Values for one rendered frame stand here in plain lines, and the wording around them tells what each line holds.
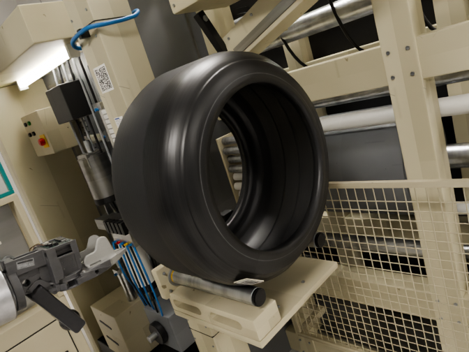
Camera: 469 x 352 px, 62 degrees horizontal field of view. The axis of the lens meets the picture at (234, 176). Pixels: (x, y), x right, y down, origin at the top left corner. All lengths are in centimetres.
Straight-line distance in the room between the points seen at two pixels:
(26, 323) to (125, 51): 89
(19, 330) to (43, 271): 70
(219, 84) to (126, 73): 41
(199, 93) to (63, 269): 42
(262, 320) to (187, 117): 51
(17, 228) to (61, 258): 69
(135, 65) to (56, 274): 68
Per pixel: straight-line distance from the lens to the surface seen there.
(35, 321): 146
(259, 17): 126
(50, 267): 75
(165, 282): 121
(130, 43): 122
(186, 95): 82
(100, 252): 79
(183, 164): 77
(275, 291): 116
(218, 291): 105
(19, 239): 144
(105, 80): 122
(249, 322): 98
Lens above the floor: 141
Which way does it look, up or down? 14 degrees down
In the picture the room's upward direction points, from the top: 18 degrees counter-clockwise
